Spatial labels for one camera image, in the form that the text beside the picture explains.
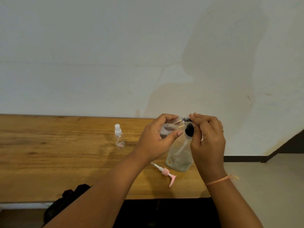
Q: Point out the person's left hand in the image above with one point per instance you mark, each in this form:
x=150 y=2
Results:
x=152 y=140

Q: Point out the person's right hand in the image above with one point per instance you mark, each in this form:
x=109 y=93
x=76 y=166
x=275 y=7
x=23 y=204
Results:
x=210 y=149

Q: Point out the person's left thumb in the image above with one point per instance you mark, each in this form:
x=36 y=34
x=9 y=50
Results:
x=174 y=137

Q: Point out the person's right thumb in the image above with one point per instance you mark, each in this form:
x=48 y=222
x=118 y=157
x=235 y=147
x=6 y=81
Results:
x=196 y=136

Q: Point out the small clear plastic bottle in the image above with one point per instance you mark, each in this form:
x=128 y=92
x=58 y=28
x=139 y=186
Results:
x=172 y=127

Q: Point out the small black bottle cap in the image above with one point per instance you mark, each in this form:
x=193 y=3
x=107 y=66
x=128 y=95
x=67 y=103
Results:
x=187 y=120

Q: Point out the person's left forearm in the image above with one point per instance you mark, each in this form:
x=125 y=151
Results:
x=104 y=189

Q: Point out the person's right forearm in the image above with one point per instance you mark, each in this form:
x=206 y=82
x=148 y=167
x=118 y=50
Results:
x=230 y=201

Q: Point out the black funnel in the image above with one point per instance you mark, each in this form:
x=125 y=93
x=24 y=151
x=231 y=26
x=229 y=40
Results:
x=189 y=131

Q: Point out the large clear plastic bottle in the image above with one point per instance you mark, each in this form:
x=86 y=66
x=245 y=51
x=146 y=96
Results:
x=180 y=156

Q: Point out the pink and white pump dispenser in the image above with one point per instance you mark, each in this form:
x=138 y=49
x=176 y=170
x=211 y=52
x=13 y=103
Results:
x=166 y=173

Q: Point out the orange thread wristband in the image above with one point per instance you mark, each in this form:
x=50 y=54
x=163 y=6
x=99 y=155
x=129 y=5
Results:
x=222 y=179

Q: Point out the clear spray bottle white cap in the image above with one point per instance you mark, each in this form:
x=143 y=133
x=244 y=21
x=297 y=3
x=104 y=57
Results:
x=118 y=138

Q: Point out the dark skirting board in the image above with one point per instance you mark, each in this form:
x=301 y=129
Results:
x=280 y=149

